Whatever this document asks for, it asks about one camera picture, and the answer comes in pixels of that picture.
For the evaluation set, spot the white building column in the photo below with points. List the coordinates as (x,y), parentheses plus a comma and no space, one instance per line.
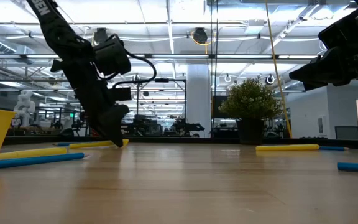
(199,99)

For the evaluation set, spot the black background frame rig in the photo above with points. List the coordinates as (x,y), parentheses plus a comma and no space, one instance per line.
(161,80)

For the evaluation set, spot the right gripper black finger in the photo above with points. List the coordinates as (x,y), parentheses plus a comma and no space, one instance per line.
(322,73)

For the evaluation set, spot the green potted plant black pot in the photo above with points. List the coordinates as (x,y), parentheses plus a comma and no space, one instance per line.
(250,102)

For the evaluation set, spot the grey office chair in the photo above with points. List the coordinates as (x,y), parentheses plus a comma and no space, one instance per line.
(348,133)

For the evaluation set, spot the blue pencil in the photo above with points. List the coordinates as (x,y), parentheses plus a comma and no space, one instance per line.
(61,144)
(332,148)
(33,160)
(351,167)

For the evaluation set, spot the black background robot workstation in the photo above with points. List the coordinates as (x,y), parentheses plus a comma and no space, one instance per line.
(186,127)
(141,126)

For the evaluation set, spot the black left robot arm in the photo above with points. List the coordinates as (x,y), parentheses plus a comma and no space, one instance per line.
(57,34)

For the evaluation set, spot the black background screen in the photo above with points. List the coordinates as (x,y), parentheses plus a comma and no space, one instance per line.
(217,107)

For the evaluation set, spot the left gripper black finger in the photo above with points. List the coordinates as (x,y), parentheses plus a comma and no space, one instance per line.
(113,121)

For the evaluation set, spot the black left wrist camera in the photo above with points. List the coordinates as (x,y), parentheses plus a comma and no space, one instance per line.
(112,56)

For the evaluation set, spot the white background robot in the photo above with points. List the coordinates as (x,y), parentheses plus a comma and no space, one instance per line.
(24,107)

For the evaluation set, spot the yellow highlighter pen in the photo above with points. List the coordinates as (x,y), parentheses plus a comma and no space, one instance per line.
(89,144)
(287,147)
(36,152)

